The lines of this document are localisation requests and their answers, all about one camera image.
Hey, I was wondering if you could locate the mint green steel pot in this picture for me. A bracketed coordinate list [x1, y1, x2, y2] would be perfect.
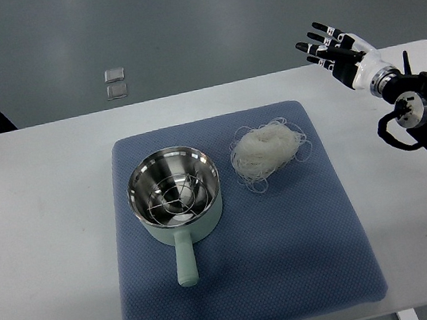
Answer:
[127, 146, 223, 288]

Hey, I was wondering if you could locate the blue textured cloth mat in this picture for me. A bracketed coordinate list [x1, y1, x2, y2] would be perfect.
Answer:
[112, 100, 388, 320]

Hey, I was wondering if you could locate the white table leg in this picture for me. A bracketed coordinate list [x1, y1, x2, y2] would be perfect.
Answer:
[397, 308, 420, 320]

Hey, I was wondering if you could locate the white vermicelli noodle bundle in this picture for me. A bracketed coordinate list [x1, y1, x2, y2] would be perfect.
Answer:
[229, 117, 313, 194]

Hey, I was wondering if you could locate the upper grey floor plate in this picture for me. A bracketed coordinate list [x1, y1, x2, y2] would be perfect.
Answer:
[104, 67, 125, 84]

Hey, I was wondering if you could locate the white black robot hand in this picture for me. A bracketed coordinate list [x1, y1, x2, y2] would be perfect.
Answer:
[295, 22, 394, 90]

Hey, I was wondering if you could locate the wire steaming rack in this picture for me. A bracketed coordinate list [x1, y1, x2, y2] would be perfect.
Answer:
[147, 174, 208, 226]

